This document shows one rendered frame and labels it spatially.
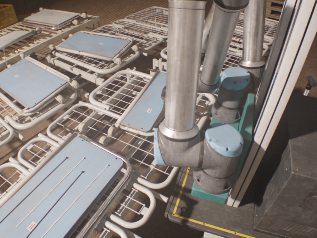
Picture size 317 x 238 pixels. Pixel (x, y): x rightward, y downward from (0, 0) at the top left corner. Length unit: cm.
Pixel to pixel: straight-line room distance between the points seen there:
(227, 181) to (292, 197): 28
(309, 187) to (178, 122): 57
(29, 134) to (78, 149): 118
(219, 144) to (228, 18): 43
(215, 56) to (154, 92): 87
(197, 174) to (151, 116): 63
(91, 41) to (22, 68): 75
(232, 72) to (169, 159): 63
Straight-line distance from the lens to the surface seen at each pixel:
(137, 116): 152
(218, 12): 81
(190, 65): 74
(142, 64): 322
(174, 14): 72
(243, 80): 124
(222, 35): 86
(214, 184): 101
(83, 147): 134
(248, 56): 136
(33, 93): 192
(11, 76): 226
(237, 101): 129
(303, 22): 76
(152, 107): 159
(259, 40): 134
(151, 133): 141
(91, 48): 245
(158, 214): 169
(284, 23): 103
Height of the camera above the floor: 153
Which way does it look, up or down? 42 degrees down
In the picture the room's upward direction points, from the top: straight up
